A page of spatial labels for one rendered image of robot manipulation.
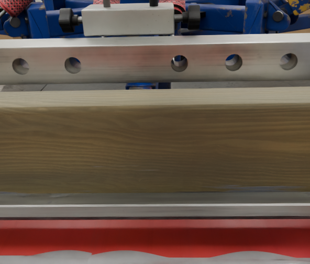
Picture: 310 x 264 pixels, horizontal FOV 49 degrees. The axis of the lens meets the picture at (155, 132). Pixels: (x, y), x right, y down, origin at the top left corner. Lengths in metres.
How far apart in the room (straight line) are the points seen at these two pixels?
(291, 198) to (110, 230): 0.13
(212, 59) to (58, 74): 0.20
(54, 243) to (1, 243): 0.04
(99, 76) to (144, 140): 0.25
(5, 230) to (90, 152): 0.10
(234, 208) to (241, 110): 0.06
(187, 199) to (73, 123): 0.09
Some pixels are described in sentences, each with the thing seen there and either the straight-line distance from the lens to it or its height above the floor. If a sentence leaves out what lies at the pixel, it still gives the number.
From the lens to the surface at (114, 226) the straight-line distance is 0.27.
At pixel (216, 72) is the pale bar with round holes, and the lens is 0.45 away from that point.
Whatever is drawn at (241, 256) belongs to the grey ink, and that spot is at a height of 0.96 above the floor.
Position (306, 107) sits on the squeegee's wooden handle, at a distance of 0.22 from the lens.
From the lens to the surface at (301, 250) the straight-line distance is 0.27.
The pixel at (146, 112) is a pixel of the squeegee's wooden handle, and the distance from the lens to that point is 0.21.
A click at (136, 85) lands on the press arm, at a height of 0.92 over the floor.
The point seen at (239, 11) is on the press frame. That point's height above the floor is 1.01.
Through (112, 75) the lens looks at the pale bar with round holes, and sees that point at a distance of 0.45.
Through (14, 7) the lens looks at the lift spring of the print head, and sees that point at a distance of 0.87.
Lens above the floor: 1.14
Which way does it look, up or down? 27 degrees down
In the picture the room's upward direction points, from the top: 2 degrees counter-clockwise
